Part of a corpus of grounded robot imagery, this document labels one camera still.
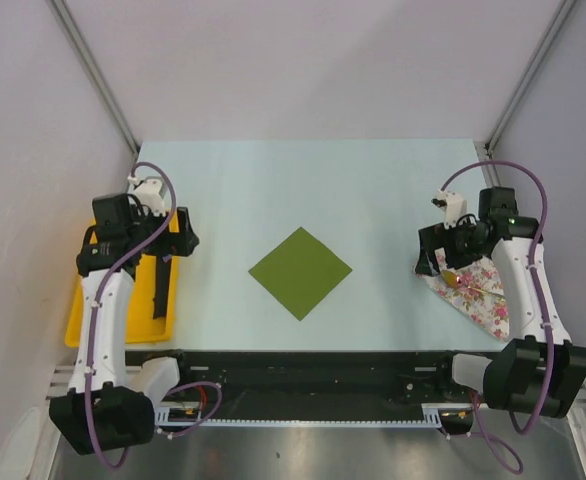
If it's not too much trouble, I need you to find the green paper napkin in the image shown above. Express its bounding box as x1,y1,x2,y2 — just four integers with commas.
249,227,352,321

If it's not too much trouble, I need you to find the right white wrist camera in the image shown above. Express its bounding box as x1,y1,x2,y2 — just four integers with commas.
431,190,467,229

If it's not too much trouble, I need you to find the left aluminium corner post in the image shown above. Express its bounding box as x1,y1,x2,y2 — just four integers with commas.
46,0,141,158

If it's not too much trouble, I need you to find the aluminium frame rail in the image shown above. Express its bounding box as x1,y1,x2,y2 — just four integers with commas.
51,389,586,479

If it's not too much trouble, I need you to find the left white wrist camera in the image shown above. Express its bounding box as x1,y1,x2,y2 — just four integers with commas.
127,175,168,217

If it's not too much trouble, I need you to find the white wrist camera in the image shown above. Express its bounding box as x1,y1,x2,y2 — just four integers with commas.
431,190,467,229
127,175,168,217

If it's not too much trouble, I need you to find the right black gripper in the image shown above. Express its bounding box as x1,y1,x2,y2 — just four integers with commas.
415,215,487,276

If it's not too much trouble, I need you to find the white slotted cable duct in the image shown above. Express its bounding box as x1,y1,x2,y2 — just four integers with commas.
153,402,474,429

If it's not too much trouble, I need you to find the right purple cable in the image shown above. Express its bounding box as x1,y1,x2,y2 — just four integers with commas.
439,160,559,475

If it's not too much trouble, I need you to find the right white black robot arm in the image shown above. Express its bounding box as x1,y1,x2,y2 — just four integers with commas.
414,187,586,418

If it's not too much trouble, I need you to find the floral patterned tray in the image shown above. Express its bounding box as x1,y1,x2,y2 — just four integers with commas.
417,249,510,342

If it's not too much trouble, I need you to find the yellow plastic tray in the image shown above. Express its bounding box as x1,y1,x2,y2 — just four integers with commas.
63,207,183,348

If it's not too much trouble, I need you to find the right aluminium corner post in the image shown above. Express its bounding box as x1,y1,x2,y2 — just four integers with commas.
485,0,579,151

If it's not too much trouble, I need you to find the aluminium corner post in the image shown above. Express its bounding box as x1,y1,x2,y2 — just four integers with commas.
485,0,579,151
46,0,141,158

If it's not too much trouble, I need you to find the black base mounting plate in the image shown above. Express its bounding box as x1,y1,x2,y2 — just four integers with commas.
122,349,494,422

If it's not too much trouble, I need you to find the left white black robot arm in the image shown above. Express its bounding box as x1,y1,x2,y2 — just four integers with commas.
49,193,199,455

